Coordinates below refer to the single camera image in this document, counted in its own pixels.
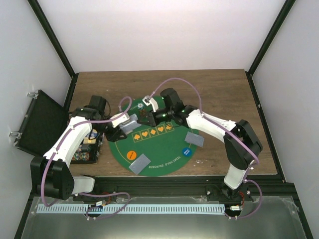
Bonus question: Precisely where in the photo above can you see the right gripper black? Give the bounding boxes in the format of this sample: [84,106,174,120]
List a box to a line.
[137,108,173,128]

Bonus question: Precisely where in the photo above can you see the blue patterned card deck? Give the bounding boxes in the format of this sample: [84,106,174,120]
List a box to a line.
[119,114,141,135]

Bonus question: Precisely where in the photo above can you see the orange big blind button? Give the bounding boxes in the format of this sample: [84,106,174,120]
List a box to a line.
[127,150,137,161]

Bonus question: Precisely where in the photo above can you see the dealt cards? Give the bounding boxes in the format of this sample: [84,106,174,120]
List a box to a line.
[184,132,204,147]
[129,154,151,175]

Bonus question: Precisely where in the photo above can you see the blue small blind button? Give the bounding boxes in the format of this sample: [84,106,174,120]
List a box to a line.
[182,147,192,157]

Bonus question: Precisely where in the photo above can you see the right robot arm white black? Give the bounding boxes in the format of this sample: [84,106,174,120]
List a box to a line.
[141,88,263,201]

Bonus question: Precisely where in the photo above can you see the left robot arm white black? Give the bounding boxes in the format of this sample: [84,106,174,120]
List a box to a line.
[30,96,130,207]

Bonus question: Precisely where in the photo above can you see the stacked poker chips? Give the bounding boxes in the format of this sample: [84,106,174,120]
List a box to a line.
[137,103,147,118]

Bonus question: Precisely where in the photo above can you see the round green poker mat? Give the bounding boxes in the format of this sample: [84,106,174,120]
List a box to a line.
[107,96,199,178]

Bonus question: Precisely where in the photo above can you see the black poker chip case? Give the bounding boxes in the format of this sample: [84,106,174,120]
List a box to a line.
[71,129,104,164]

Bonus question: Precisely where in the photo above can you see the light blue slotted strip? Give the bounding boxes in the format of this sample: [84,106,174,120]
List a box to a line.
[36,204,225,215]

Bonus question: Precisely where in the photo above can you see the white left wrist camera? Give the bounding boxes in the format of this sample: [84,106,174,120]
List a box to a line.
[111,113,130,128]

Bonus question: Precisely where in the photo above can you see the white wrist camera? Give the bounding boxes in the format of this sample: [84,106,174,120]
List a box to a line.
[142,96,159,112]
[111,113,130,128]

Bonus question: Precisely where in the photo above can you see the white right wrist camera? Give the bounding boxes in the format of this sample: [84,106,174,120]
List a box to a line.
[142,96,159,112]

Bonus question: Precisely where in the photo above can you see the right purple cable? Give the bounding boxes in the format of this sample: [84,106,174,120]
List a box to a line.
[148,77,263,221]

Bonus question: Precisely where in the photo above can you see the black mounting rail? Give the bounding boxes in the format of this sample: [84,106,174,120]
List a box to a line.
[32,174,295,202]

